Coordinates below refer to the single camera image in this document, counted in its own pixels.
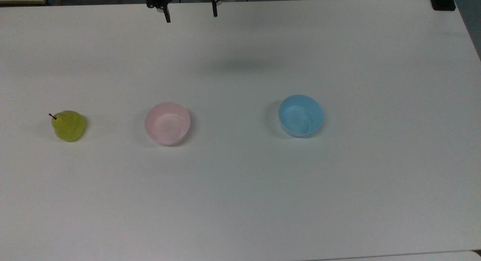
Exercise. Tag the blue plastic bowl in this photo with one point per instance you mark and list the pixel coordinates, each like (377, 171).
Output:
(300, 115)

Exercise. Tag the black table clamp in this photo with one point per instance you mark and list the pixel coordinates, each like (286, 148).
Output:
(442, 1)

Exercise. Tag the pink plastic bowl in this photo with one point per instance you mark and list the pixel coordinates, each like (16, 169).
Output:
(167, 123)

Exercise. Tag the green pear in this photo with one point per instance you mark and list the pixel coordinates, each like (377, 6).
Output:
(68, 126)

